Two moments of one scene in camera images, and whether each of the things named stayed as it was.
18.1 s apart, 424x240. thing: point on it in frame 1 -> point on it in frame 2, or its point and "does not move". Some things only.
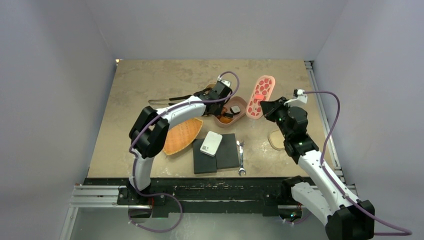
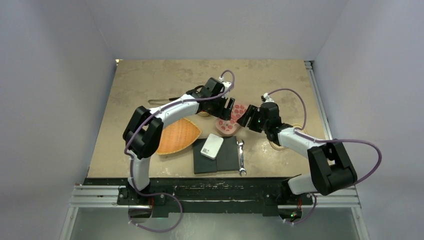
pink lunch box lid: x=261 y=92 -> x=232 y=125
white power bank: x=211 y=143 does not move
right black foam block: x=227 y=157 does not move
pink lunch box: x=231 y=101 -> x=226 y=127
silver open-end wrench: x=241 y=169 does not move
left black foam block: x=203 y=163 does not move
